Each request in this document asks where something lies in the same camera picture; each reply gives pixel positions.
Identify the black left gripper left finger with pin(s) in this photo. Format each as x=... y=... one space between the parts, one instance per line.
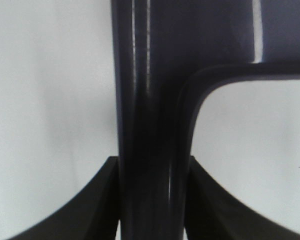
x=93 y=214

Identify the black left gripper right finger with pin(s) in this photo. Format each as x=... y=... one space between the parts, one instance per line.
x=212 y=213

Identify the grey plastic dustpan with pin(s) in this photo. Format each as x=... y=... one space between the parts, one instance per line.
x=169 y=55

